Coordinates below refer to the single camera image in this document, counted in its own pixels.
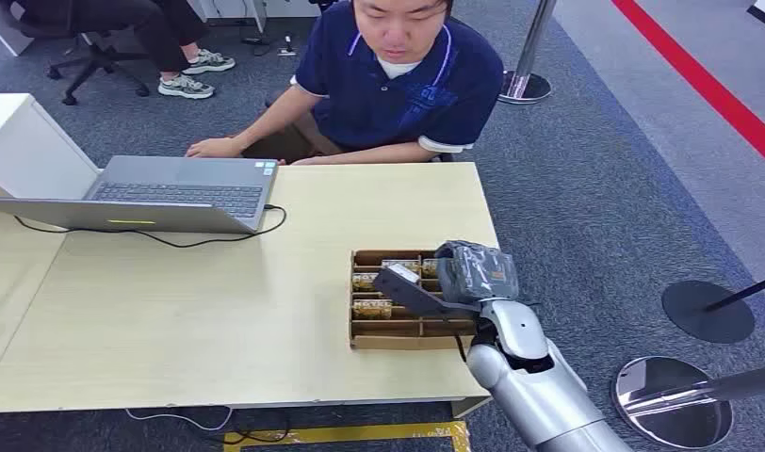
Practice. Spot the cardboard divided card box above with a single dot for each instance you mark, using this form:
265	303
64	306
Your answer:
395	342

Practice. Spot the person on office chair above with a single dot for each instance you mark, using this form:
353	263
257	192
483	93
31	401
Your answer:
164	31

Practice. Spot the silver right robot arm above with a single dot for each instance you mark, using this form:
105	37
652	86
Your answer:
532	387

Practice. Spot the person at desk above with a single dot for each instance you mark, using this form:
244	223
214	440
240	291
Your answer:
389	93

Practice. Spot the gold patterned card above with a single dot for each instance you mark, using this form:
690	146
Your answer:
372	309
362	282
398	264
429	268

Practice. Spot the person's left forearm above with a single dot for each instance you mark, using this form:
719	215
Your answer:
370	153

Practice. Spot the white furniture panel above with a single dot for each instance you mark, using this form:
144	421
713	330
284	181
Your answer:
2	31

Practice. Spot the white desk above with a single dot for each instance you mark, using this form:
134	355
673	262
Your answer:
257	11

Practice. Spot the white power strip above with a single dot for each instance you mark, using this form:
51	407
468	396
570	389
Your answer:
287	48

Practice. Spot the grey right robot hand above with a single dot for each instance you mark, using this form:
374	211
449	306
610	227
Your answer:
476	271

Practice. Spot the person's right hand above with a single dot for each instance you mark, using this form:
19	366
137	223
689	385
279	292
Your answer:
213	148

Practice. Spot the white cabinet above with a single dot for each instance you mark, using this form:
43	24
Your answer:
27	150

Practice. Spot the grey laptop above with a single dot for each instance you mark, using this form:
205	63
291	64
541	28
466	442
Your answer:
170	187

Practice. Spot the chrome stanchion with wide base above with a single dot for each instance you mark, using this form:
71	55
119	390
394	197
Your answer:
669	424

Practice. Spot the red floor tape line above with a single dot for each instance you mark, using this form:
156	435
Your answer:
701	78

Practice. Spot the chrome stanchion with small base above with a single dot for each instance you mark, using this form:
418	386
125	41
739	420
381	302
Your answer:
525	87

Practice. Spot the black office chair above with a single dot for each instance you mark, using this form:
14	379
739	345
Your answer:
98	59

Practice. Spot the yellow floor tape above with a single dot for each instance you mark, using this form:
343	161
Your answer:
357	432

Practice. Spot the black stanchion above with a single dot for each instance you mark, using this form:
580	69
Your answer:
701	318

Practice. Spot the person's right forearm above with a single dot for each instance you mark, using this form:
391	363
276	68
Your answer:
270	121

